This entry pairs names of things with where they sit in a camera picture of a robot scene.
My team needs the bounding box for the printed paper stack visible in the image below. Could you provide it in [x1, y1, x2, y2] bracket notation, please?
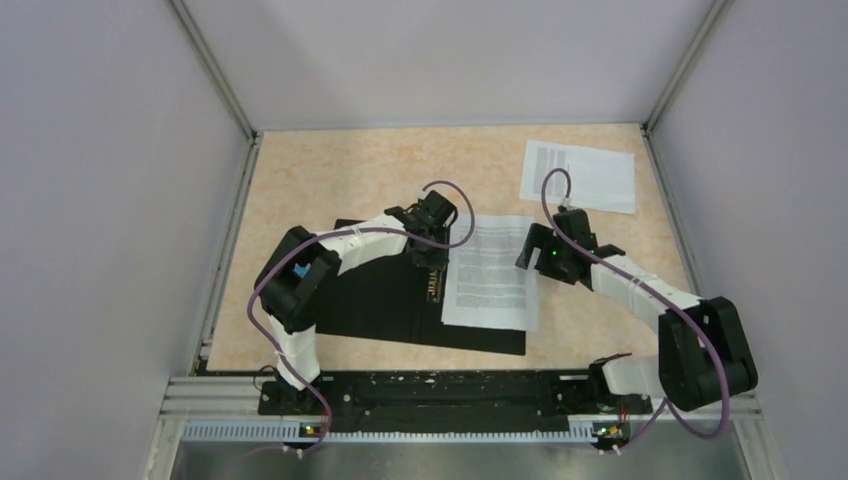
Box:
[441, 213, 540, 332]

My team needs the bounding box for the single printed paper sheet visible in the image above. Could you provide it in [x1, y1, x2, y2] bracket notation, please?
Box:
[519, 140, 636, 214]

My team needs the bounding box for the teal folder black inside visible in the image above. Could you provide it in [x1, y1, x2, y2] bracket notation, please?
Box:
[309, 254, 526, 356]

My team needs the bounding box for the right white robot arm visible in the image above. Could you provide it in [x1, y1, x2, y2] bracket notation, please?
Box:
[516, 207, 759, 412]

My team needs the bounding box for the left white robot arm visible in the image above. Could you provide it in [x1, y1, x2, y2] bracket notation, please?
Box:
[246, 185, 471, 414]

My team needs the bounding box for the blue orange toy car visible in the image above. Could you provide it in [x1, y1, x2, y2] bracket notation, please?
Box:
[291, 263, 311, 279]

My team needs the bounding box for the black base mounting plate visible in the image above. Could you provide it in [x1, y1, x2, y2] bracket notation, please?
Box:
[258, 369, 653, 434]

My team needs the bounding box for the aluminium frame rail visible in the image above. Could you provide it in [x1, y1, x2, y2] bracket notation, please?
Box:
[158, 374, 763, 445]

